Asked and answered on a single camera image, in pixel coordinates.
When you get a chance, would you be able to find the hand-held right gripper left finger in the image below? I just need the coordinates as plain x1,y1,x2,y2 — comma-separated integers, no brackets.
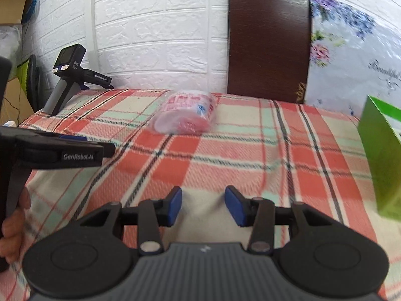
78,186,183,256

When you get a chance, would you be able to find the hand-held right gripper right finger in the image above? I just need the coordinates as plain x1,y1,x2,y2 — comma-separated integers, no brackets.
224,185,333,255

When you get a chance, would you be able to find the pink tissue pack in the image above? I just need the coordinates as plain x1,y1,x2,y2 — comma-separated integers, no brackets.
149,89,218,134

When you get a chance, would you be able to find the green cardboard box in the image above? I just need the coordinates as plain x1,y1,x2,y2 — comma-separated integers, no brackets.
357,95,401,222

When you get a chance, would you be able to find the person's left hand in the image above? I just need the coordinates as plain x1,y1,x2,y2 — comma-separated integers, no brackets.
0,189,32,266

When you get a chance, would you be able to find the red plaid blanket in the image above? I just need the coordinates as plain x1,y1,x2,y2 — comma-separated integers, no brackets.
0,88,401,301

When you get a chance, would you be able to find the brown cardboard box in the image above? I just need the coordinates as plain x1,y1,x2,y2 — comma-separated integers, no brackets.
0,77,35,126

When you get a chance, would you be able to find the spare black hand-held gripper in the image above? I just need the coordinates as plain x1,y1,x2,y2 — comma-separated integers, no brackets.
42,43,115,117

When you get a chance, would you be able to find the green mesh item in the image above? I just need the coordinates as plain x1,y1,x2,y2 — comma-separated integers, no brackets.
16,54,38,84

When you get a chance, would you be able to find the white plastic bag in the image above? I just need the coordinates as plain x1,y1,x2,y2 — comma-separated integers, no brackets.
0,24,23,80

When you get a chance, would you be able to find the brown wooden board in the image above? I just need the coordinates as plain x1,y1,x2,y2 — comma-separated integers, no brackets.
227,0,313,104

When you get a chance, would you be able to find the floral plastic bag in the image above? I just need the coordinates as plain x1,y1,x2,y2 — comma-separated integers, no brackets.
305,0,401,120

